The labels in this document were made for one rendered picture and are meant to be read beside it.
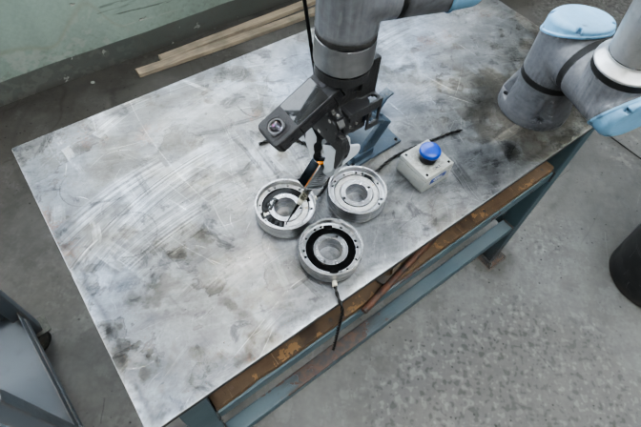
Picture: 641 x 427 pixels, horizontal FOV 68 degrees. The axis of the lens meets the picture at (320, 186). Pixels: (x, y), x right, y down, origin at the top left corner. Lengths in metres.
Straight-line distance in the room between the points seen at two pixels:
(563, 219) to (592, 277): 0.25
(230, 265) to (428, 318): 1.00
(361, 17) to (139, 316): 0.54
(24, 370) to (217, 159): 0.83
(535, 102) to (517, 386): 0.95
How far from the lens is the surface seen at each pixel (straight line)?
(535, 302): 1.84
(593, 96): 0.94
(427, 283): 1.46
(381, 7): 0.53
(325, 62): 0.57
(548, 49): 1.02
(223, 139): 0.97
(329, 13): 0.54
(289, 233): 0.80
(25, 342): 1.54
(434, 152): 0.88
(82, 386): 1.68
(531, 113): 1.08
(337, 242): 0.80
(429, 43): 1.24
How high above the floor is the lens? 1.52
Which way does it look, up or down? 54 degrees down
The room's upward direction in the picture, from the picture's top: 6 degrees clockwise
